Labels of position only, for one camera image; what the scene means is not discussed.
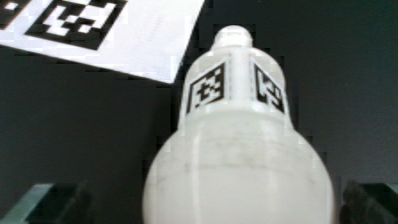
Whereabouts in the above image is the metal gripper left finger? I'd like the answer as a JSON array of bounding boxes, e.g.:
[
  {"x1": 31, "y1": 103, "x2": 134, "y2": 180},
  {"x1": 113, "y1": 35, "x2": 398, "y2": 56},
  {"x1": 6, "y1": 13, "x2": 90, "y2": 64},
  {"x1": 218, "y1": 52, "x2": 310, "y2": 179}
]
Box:
[{"x1": 0, "y1": 183, "x2": 93, "y2": 224}]

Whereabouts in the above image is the white lamp bulb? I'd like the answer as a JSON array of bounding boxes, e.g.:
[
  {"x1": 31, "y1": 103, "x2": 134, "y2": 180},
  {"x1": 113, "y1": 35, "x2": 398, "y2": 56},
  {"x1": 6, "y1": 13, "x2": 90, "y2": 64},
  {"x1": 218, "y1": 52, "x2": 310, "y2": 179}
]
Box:
[{"x1": 141, "y1": 25, "x2": 337, "y2": 224}]

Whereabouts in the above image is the white fiducial marker sheet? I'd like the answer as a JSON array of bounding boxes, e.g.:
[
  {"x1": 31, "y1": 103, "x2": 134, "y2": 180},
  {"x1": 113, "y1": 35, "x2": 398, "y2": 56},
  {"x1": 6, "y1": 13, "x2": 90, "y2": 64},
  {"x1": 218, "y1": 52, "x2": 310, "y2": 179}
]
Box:
[{"x1": 0, "y1": 0, "x2": 204, "y2": 83}]

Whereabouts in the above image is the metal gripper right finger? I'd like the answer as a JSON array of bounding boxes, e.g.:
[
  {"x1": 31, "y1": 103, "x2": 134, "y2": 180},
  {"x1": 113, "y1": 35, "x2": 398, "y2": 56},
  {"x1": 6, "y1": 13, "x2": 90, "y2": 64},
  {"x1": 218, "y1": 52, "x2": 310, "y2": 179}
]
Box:
[{"x1": 339, "y1": 181, "x2": 398, "y2": 224}]

